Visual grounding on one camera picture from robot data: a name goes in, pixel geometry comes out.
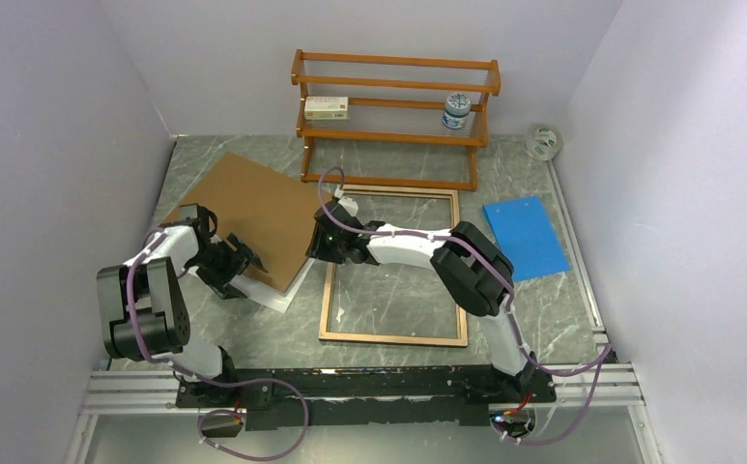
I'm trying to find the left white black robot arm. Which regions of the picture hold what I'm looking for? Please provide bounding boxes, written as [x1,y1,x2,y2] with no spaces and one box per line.
[97,203,266,406]

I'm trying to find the white photo paper sheet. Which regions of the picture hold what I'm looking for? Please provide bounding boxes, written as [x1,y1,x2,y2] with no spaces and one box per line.
[173,233,312,313]

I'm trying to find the picture frame black and gold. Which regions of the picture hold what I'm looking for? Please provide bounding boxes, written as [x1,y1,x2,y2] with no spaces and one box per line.
[319,185,469,348]

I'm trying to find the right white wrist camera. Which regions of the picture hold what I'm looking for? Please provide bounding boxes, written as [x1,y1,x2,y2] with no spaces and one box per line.
[334,192,359,217]

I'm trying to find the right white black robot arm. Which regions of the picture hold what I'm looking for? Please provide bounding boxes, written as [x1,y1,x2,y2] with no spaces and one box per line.
[307,207,534,401]

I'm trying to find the brown cardboard backing board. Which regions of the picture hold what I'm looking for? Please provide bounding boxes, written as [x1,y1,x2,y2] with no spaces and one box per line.
[179,153,320,289]

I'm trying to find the white red small box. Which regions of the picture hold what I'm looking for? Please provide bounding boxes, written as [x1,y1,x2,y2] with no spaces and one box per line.
[303,96,350,121]

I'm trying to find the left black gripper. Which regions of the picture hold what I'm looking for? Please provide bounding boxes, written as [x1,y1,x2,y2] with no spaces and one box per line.
[188,234,264,300]

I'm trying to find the clear tape roll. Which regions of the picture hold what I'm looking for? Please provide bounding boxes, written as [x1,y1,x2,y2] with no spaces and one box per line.
[524,124,563,161]

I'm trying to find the blue white ceramic jar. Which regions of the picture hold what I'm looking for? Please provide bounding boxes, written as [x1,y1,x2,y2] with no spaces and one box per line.
[442,92,472,130]

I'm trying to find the orange wooden shelf rack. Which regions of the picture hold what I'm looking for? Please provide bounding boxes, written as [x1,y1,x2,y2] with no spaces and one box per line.
[290,49,502,191]

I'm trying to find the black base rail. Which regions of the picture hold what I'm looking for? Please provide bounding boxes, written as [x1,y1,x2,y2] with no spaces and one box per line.
[175,364,557,431]

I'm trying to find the blue clipboard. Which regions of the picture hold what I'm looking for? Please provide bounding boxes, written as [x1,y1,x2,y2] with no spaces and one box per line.
[482,196,571,281]

